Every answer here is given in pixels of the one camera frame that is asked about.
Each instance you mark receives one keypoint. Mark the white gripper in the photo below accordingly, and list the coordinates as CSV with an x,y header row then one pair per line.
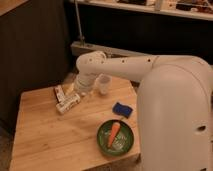
x,y
84,83

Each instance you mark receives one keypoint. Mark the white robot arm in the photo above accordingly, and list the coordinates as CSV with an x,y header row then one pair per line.
x,y
174,106

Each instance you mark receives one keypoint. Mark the clear plastic cup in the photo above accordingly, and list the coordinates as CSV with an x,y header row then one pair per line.
x,y
103,83

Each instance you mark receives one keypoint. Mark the blue sponge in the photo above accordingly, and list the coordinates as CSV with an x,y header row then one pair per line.
x,y
123,110

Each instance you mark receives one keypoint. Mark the metal pole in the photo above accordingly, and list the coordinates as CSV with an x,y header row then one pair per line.
x,y
81,37

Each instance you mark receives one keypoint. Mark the orange carrot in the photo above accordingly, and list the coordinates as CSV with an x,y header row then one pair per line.
x,y
114,130

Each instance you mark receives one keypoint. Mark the green plate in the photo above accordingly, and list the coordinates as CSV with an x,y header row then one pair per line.
x,y
122,142

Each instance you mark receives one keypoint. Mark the white upper shelf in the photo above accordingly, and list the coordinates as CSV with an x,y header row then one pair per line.
x,y
147,9

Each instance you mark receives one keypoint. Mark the grey metal shelf rail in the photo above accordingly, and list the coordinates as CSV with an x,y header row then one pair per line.
x,y
78,49

